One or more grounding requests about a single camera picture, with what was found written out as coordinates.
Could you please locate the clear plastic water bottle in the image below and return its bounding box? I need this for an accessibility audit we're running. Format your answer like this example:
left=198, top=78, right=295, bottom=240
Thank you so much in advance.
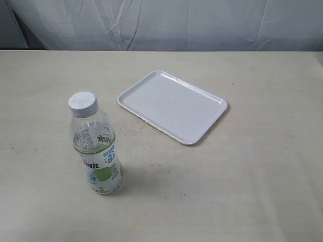
left=68, top=91, right=124, bottom=194

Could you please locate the white rectangular plastic tray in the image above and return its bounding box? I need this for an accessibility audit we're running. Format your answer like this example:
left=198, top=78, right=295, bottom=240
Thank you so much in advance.
left=117, top=70, right=229, bottom=145

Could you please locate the white wrinkled backdrop curtain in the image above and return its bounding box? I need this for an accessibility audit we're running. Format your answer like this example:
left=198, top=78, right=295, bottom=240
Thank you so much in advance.
left=1, top=1, right=322, bottom=51

